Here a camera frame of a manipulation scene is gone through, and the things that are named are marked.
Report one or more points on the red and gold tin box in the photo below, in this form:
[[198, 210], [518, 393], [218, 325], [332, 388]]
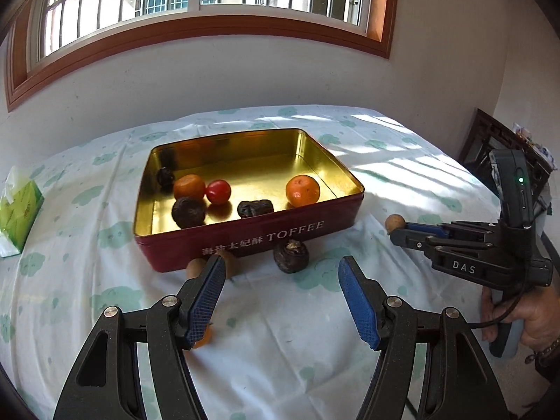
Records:
[[175, 249]]

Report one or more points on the person's right hand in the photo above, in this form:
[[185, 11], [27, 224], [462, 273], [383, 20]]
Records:
[[540, 315]]

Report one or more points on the green tissue pack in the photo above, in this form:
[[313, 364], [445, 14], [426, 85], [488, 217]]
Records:
[[17, 214]]

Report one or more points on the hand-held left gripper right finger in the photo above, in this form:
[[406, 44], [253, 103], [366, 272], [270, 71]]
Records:
[[361, 302]]

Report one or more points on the small dark round fruit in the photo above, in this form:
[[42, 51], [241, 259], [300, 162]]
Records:
[[165, 178]]

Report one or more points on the orange mandarin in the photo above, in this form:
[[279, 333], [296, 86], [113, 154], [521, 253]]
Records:
[[302, 190], [204, 337], [189, 187]]

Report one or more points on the large wrinkled dark passion fruit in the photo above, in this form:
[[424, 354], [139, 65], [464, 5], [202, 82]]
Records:
[[188, 212]]

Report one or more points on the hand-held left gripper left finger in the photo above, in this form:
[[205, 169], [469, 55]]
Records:
[[205, 302]]

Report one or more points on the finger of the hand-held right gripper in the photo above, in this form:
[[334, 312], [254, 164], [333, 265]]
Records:
[[421, 227], [407, 238]]

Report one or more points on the small brown longan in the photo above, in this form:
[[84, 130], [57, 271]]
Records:
[[196, 267], [231, 264], [394, 222]]

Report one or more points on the dark passion fruit brown patch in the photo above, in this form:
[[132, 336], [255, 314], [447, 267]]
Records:
[[291, 251]]

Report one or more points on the shrivelled dark fruit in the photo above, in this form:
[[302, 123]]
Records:
[[255, 208]]

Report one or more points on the dark wooden side table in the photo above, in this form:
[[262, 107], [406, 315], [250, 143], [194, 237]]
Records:
[[481, 140]]

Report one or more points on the red cherry tomato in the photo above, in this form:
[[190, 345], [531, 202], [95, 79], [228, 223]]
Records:
[[218, 191]]

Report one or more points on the wooden framed barred window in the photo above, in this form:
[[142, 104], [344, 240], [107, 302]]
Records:
[[218, 30]]

